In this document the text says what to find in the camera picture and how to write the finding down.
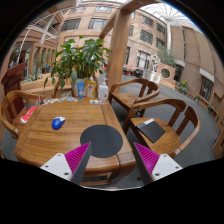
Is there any small white packet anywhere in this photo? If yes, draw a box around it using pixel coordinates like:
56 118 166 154
88 98 103 105

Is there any white sculpture on pedestal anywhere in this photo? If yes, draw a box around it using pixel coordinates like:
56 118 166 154
142 54 163 84

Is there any blue squeeze tube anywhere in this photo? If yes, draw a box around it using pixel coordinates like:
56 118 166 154
76 81 86 101

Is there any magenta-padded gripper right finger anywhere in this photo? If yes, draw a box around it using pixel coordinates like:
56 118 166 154
133 142 184 186

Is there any green potted plant white pot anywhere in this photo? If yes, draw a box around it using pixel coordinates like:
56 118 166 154
43 35 113 98

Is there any dark red wooden lectern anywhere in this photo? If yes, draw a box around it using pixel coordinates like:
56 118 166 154
0 62 27 124

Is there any round dark grey mouse pad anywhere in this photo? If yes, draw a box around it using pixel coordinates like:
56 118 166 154
79 124 124 159

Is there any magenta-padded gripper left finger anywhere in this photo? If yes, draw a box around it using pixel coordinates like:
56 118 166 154
39 142 93 186

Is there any white pump bottle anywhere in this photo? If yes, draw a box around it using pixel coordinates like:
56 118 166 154
97 78 110 103

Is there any wooden armchair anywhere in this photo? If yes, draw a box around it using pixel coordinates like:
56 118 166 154
108 78 161 114
51 78 75 99
0 89 44 140
122 97 202 160
212 96 224 160

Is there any yellow flowering potted plant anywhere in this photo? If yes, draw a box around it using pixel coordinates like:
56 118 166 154
178 79 189 95

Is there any wooden pillar with braces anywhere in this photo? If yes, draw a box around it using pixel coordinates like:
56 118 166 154
99 0 158 96

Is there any yellow liquid soap bottle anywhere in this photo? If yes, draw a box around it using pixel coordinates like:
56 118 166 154
86 75 97 100

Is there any blue and white computer mouse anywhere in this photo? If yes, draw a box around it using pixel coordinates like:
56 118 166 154
51 116 67 131

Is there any black notebook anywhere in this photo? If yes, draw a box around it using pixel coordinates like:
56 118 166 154
135 118 167 144

